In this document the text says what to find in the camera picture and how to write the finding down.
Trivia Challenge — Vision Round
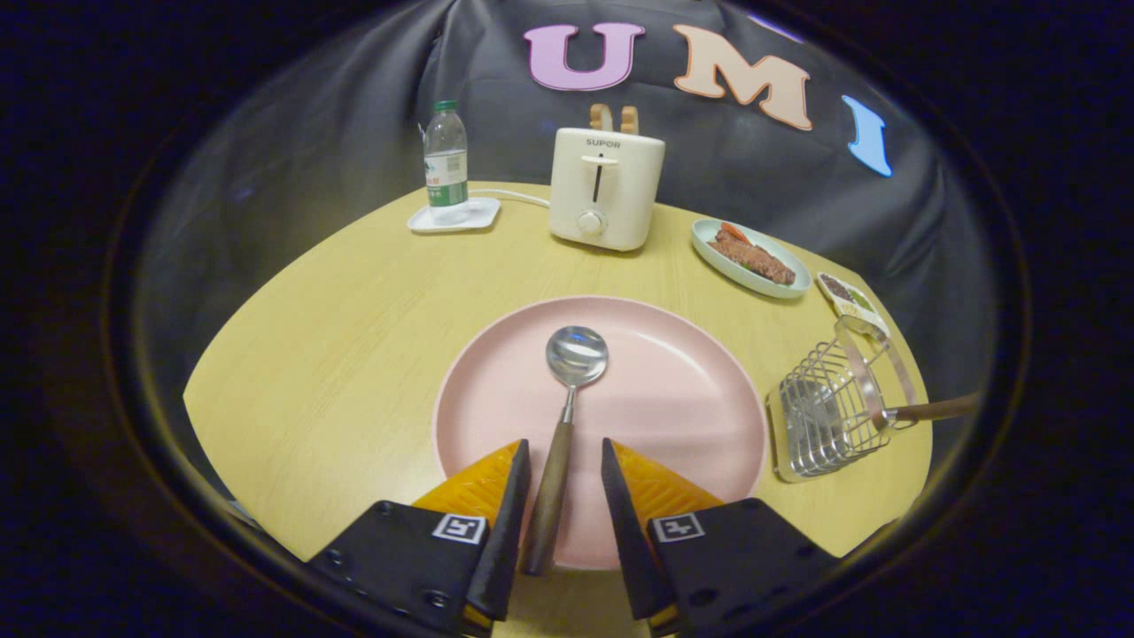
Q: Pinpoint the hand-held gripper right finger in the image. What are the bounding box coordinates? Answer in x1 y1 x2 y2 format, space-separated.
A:
601 437 840 637

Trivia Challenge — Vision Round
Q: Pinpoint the wooden-handled metal fork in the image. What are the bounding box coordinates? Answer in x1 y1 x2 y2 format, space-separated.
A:
873 393 983 432

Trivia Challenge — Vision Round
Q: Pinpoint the wooden-handled metal spoon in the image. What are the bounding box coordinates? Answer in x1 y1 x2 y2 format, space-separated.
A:
523 325 610 577

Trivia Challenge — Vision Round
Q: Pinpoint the white toaster cable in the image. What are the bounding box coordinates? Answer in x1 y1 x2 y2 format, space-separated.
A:
468 188 552 210

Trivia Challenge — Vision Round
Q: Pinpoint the pale green plate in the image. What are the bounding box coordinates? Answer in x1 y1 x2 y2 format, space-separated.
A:
690 218 812 300

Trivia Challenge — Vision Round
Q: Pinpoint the white toaster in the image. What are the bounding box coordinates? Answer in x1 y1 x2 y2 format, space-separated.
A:
548 128 666 253

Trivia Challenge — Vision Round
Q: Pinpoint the white divided dish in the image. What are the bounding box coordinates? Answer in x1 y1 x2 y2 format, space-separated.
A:
815 271 890 338

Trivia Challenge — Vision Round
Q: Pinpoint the metal wire basket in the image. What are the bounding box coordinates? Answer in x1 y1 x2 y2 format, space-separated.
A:
765 315 920 484

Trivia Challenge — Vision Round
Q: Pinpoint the brown meat slice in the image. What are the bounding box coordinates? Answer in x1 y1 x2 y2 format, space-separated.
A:
707 230 797 286

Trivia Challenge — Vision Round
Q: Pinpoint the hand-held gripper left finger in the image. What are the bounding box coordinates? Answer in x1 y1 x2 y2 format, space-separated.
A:
306 439 532 637

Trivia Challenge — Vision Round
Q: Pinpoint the clear plastic water bottle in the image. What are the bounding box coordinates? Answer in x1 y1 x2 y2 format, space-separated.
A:
423 99 470 226

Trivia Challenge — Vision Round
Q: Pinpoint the white square coaster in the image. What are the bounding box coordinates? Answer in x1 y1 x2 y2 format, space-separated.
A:
407 197 502 235

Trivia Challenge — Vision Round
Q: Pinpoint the pink plate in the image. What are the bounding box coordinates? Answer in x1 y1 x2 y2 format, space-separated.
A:
432 296 768 572

